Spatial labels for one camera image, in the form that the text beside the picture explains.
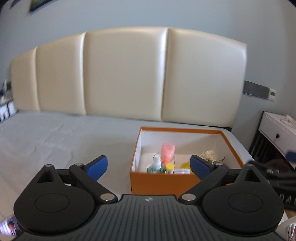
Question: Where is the beige string bundle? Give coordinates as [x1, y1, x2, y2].
[199, 150, 226, 164]

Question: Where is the round glass jar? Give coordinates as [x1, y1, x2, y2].
[174, 168, 191, 175]

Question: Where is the yellow cap bottle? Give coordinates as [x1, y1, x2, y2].
[165, 162, 175, 174]

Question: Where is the pink tube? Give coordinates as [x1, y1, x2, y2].
[161, 143, 175, 166]

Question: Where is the green spray bottle white cap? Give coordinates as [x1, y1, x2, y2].
[147, 154, 165, 174]

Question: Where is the white nightstand with drawer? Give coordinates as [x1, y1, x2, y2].
[249, 111, 295, 169]

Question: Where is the orange cardboard box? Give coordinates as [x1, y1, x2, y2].
[129, 126, 243, 196]

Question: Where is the white bed sheet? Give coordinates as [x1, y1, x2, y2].
[0, 110, 255, 223]

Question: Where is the cream padded headboard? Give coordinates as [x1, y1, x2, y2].
[11, 27, 247, 128]

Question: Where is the white wall thermostat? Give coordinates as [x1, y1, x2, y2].
[268, 88, 276, 101]

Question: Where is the grey wall switch panel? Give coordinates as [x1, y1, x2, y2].
[243, 80, 269, 99]

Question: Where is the framed wall picture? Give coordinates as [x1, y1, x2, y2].
[29, 0, 53, 13]

